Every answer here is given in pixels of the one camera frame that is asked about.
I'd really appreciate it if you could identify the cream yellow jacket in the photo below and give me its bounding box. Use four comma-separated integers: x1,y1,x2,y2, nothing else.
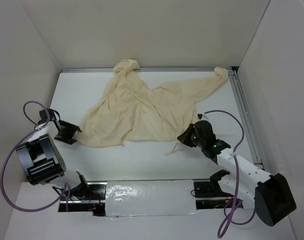
76,59,228,148

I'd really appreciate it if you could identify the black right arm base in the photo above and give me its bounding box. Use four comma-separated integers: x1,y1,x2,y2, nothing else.
190,170,234,210

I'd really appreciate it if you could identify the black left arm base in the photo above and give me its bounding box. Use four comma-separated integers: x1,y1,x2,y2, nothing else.
58,181,108,217

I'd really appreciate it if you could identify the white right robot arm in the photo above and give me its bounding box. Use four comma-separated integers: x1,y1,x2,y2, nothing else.
177,120,296,227

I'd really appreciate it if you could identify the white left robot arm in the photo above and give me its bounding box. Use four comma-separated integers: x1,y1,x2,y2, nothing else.
16,108,90,200

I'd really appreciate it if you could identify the white taped front board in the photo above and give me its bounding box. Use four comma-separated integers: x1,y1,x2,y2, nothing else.
105,179,198,217

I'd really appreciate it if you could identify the aluminium frame rail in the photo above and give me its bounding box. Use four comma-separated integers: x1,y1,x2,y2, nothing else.
51,69,262,181

